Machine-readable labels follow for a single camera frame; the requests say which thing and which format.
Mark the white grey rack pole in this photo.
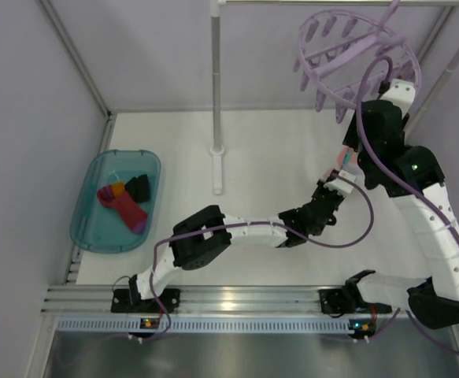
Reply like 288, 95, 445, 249
209, 1, 224, 195

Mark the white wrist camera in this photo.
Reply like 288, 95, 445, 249
379, 79, 416, 116
324, 169, 357, 197

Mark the teal transparent plastic bin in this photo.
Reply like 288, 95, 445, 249
69, 150, 161, 254

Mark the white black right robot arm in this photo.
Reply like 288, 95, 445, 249
342, 100, 459, 329

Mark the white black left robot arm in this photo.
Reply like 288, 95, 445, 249
111, 178, 353, 313

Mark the pink patterned sock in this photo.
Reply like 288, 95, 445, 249
323, 146, 364, 179

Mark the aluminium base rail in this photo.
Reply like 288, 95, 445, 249
42, 286, 442, 315

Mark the lilac round clip hanger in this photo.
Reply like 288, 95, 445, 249
293, 1, 422, 124

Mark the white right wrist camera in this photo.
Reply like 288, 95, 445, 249
379, 79, 416, 116

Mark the grey slotted cable duct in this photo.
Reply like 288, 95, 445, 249
57, 318, 376, 332

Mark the black sock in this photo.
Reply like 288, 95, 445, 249
124, 174, 150, 203

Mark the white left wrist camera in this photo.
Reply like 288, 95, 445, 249
324, 169, 357, 197

